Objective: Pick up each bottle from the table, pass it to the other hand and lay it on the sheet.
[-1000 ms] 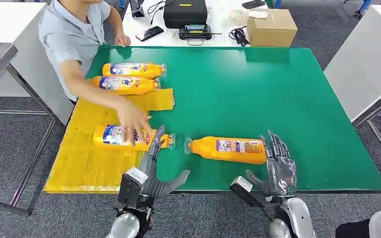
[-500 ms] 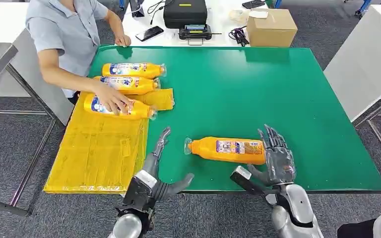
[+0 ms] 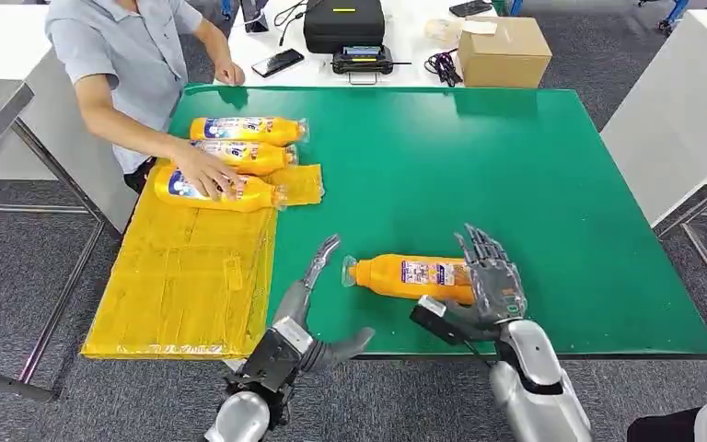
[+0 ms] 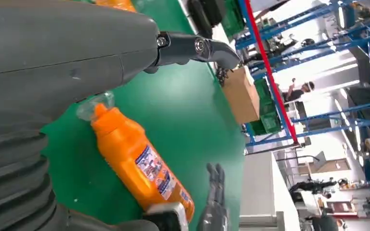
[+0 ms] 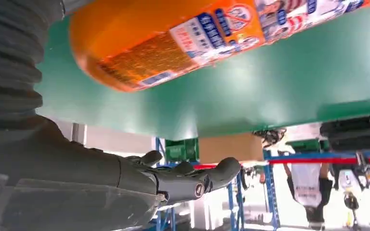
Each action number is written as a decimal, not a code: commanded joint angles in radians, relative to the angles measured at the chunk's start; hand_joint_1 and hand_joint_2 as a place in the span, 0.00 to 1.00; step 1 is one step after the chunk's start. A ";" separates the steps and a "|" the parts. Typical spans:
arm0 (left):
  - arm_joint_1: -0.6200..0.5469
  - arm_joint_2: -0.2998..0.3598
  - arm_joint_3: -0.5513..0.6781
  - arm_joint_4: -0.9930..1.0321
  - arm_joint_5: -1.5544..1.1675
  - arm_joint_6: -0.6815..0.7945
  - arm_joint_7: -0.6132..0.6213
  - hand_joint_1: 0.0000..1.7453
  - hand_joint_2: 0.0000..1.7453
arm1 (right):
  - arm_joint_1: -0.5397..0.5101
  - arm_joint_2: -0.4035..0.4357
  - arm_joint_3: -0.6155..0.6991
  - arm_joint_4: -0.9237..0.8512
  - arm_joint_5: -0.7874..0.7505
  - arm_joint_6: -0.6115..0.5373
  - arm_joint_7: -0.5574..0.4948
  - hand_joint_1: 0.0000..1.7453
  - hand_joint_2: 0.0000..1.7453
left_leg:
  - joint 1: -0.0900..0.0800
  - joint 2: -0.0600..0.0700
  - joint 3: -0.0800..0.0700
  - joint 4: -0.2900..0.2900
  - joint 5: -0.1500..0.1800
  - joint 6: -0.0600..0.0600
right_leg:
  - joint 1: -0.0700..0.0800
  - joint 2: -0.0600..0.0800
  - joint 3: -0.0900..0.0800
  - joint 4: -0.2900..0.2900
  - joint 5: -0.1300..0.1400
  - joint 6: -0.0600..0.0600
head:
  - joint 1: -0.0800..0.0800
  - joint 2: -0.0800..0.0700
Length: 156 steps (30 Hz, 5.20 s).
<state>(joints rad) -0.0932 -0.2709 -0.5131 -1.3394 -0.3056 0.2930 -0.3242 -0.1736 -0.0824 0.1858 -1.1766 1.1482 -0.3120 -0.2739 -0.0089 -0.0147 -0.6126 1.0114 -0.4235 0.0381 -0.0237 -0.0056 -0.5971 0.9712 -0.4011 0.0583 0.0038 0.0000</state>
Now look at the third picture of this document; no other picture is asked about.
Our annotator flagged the dark tablet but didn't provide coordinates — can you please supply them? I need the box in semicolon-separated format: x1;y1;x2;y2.
240;0;271;34

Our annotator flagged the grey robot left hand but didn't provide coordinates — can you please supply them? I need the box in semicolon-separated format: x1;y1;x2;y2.
273;234;377;374

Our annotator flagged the white paper slip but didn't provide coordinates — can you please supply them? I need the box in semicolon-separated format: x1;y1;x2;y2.
461;19;500;37

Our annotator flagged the person's right hand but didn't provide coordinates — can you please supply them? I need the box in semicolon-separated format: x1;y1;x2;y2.
168;141;246;203

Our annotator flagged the dark phone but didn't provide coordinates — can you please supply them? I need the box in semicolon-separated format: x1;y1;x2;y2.
448;0;493;18

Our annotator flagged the dark coiled cable bundle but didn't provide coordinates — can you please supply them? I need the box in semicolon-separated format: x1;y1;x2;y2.
423;50;465;87

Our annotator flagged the clear tape roll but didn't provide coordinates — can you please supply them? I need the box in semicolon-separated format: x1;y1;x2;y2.
424;17;463;48

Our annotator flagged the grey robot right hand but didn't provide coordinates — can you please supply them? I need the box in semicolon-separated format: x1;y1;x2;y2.
446;223;529;343

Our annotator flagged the black smartphone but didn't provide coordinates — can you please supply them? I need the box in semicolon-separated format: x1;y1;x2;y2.
250;48;306;78

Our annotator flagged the brown cardboard box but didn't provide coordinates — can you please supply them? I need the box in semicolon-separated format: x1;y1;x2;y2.
457;16;553;89

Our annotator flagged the black cable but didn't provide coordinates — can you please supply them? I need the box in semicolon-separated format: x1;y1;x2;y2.
272;0;324;48

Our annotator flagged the orange drink bottle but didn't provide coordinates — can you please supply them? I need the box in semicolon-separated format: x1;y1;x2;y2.
153;164;289;214
341;253;477;307
189;116;310;148
190;140;300;177

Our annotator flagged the person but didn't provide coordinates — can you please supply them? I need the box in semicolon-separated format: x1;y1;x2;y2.
43;0;248;203

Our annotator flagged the white desk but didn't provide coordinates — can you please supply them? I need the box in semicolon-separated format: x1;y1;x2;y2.
213;0;504;89

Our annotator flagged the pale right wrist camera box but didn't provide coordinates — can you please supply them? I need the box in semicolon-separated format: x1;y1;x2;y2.
409;295;489;349

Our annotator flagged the black carry case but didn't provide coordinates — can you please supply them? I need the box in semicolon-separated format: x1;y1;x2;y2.
302;0;387;55

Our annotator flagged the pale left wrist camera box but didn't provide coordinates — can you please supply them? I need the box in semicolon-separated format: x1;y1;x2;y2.
225;316;317;398

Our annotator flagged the blue object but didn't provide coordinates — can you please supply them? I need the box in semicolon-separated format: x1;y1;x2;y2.
656;0;690;30

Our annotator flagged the person's left hand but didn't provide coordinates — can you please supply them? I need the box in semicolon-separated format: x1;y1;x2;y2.
214;57;247;87

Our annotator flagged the yellow plastic sheet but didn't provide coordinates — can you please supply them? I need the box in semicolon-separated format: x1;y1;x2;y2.
80;159;325;361

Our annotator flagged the black remote controller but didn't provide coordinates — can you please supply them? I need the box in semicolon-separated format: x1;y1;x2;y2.
330;44;412;86

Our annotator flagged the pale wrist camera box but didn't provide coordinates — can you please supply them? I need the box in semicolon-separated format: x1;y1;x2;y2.
225;316;317;398
409;295;489;349

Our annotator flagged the white table with steel legs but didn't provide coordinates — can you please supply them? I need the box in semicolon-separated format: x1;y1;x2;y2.
0;5;140;404
598;8;707;324

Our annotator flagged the green table mat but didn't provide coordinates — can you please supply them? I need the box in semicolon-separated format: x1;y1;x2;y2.
167;84;707;359

